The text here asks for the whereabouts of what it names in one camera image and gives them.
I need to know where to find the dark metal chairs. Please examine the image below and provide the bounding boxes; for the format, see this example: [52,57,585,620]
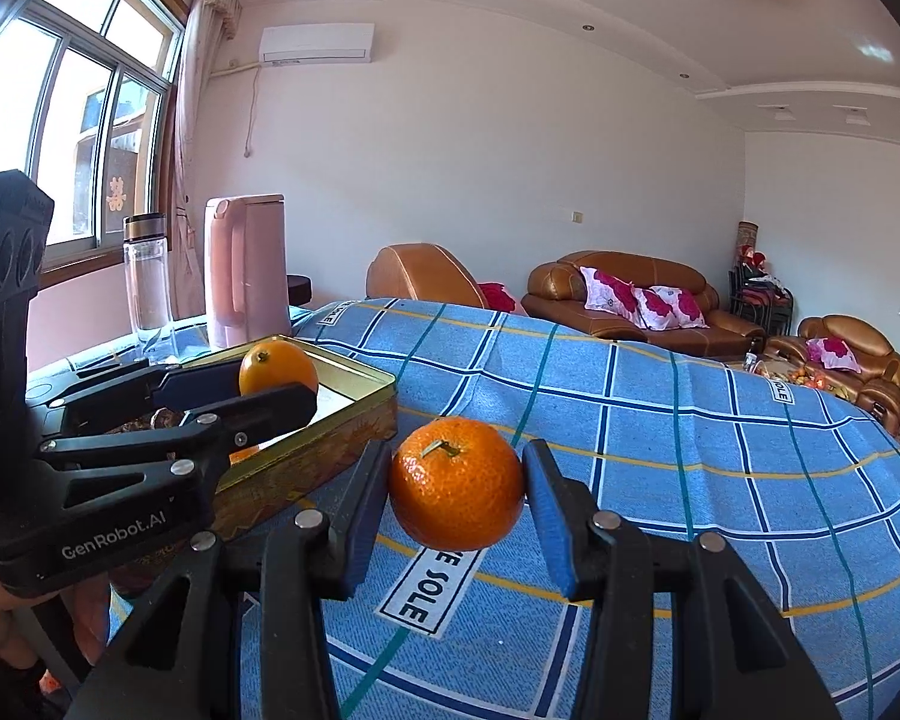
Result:
[729,262,794,335]

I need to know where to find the clear glass water bottle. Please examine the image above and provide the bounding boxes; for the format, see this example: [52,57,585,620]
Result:
[124,214,173,340]

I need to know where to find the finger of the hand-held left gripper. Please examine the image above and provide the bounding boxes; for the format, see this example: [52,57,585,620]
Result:
[41,364,242,436]
[41,382,320,478]

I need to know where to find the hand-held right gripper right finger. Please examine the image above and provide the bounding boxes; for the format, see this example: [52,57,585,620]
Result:
[523,439,841,720]

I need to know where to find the pink floral pillow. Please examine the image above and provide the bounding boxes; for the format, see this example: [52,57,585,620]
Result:
[806,337,863,374]
[579,266,641,316]
[634,286,710,331]

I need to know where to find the gold metal tin box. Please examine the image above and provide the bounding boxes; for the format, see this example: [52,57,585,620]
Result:
[105,334,400,597]

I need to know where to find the white wall air conditioner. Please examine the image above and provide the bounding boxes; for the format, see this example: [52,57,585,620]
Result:
[260,24,374,65]

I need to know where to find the pink curtain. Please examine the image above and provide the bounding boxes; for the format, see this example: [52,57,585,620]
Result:
[166,0,242,323]

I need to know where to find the brown leather armchair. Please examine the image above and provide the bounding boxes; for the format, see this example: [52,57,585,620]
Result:
[366,244,488,308]
[765,315,900,428]

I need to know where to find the pink electric kettle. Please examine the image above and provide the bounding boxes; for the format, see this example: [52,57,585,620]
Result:
[204,195,293,350]

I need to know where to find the mandarin orange with stem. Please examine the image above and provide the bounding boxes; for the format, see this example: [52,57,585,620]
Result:
[388,416,526,552]

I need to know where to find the brown leather sofa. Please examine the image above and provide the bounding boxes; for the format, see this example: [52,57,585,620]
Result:
[521,251,766,353]

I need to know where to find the small smooth orange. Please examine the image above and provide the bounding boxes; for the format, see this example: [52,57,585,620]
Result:
[238,340,320,398]

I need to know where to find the white wall pipe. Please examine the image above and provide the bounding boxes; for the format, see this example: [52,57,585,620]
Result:
[208,60,262,160]

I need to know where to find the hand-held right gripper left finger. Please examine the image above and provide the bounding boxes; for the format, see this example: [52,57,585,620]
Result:
[64,439,392,720]

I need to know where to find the blue plaid tablecloth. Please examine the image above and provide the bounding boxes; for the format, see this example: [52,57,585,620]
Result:
[26,298,900,720]

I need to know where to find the window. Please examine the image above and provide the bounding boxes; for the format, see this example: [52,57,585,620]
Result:
[0,0,185,271]

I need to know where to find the low table with fruit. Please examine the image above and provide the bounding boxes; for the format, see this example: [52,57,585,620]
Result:
[742,356,845,392]

